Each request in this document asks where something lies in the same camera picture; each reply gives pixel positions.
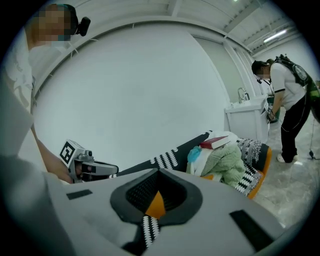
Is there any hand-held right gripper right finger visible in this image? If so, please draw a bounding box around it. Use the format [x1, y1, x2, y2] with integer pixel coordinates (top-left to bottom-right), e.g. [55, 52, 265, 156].
[149, 168, 286, 256]

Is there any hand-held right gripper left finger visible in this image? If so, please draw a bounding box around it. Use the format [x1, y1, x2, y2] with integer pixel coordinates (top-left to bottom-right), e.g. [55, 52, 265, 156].
[43, 168, 160, 256]

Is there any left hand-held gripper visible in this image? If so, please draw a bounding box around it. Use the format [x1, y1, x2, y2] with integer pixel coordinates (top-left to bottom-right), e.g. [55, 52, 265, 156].
[59, 139, 120, 184]

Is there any person's left forearm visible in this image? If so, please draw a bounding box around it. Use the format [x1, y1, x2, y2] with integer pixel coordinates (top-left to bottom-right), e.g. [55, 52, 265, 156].
[30, 126, 75, 185]

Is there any black white patterned blanket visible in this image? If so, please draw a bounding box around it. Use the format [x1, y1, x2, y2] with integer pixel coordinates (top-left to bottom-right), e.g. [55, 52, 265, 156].
[108, 129, 266, 251]

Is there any blue disposable cap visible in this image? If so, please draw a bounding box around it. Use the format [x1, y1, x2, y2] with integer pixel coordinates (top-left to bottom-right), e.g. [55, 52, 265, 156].
[187, 146, 203, 163]

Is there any red hardcover book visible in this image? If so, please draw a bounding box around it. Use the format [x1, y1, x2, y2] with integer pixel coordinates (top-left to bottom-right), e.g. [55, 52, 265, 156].
[199, 135, 232, 150]

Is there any grey patterned blanket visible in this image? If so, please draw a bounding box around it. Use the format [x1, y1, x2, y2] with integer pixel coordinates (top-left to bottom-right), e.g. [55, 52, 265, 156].
[236, 137, 263, 171]

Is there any white vanity cabinet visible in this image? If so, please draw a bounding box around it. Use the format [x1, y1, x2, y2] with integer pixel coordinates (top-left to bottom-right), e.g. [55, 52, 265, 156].
[224, 94, 271, 142]

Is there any person's white shirt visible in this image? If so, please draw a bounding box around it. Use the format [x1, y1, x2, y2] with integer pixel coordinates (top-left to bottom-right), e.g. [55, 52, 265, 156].
[0, 27, 65, 163]

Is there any person's head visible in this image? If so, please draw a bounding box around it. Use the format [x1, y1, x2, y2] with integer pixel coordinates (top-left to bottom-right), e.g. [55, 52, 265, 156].
[24, 2, 78, 48]

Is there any ceiling light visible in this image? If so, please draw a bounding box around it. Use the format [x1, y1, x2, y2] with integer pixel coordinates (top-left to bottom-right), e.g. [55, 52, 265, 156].
[263, 29, 288, 43]

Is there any black cable with adapter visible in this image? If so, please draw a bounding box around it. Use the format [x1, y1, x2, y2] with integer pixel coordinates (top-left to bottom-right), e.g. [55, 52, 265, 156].
[308, 117, 320, 161]

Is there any black head-mounted camera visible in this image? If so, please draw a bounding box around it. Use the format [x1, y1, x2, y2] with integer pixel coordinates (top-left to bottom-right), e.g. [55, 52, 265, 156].
[75, 16, 92, 37]

